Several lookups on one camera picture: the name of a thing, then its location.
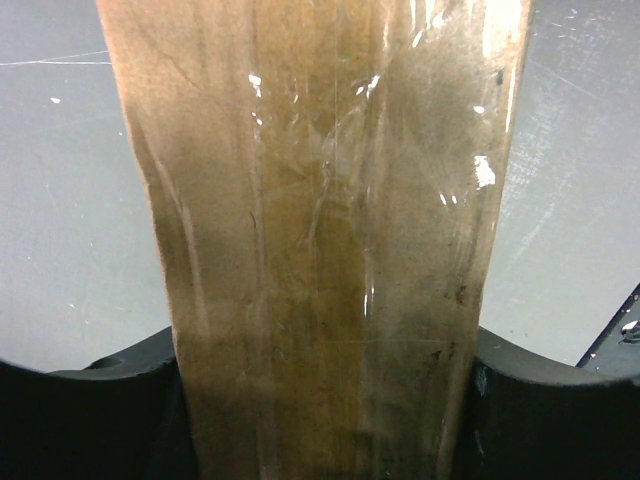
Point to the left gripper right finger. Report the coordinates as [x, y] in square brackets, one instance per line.
[530, 417]

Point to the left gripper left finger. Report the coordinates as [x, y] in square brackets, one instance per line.
[122, 417]

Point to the brown cardboard express box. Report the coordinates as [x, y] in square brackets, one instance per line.
[325, 180]

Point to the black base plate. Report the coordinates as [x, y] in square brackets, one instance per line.
[615, 351]

